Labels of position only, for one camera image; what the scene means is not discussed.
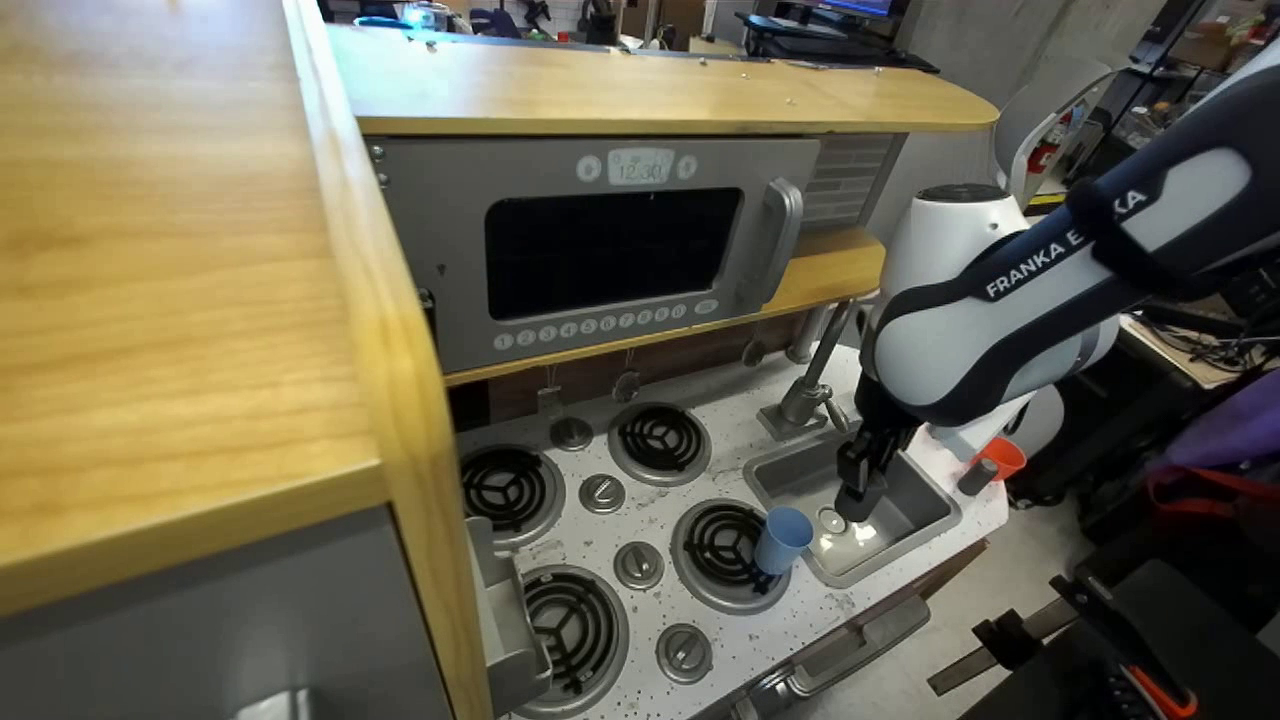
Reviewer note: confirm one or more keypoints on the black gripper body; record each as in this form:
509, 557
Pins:
882, 438

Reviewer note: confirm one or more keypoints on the purple cloth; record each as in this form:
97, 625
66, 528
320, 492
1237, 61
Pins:
1232, 425

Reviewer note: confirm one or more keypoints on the blue plastic cup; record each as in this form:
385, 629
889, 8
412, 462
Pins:
781, 540

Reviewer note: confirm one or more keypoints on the wooden toy kitchen unit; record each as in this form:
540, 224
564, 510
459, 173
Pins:
162, 265

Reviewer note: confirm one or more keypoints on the black equipment cart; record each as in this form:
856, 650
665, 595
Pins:
1214, 332

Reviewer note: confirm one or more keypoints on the tall grey cylinder block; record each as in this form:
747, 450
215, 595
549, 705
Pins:
856, 505

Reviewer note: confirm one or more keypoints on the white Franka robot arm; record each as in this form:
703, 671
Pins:
1013, 306

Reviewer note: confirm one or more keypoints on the grey toy sink basin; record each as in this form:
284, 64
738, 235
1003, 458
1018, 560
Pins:
921, 512

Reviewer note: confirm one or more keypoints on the black coil stove burner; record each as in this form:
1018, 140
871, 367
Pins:
509, 490
569, 629
657, 440
719, 540

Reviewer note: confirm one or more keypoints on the short grey cylinder block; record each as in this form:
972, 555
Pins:
977, 476

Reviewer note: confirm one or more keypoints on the silver stove knob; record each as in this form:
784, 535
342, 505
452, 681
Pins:
686, 653
637, 567
569, 428
601, 492

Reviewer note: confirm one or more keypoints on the black clamp with orange grip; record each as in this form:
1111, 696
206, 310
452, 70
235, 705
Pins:
1126, 653

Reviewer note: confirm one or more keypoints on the orange plastic cup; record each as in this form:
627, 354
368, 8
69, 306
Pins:
1004, 458

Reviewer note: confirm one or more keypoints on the grey toy microwave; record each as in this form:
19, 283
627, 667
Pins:
441, 265

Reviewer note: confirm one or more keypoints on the grey toy faucet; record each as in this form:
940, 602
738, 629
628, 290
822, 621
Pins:
804, 403

